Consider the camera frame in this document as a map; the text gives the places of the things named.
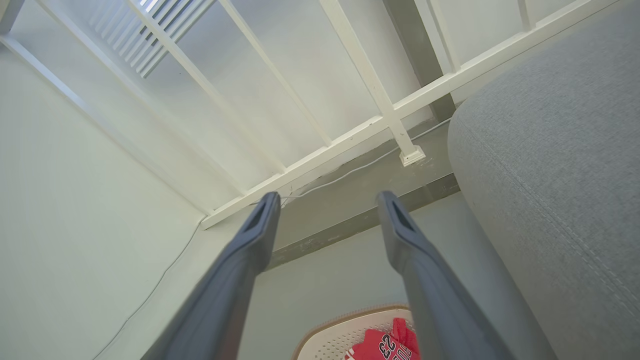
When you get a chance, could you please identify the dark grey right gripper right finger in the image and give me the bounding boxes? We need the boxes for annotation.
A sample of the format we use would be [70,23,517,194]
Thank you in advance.
[376,191,516,360]

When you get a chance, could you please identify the white perforated laundry basket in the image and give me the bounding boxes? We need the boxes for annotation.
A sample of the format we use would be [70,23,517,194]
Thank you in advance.
[292,304,416,360]

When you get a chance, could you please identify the grey fabric sofa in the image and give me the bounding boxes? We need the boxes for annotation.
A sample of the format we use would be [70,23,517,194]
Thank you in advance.
[447,0,640,360]

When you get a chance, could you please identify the white vertical window blinds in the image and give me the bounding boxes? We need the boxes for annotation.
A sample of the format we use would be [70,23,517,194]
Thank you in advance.
[87,0,216,79]

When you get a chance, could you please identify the white metal railing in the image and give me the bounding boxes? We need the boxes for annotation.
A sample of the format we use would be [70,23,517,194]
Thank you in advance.
[0,0,621,231]

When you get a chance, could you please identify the thin white cable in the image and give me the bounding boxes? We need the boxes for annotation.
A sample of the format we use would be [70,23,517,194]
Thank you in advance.
[92,117,453,360]

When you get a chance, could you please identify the red basketball jersey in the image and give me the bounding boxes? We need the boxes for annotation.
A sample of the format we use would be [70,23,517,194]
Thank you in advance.
[345,317,421,360]

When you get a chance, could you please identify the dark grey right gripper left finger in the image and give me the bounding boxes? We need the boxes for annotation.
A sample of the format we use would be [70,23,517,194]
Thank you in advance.
[142,192,282,360]

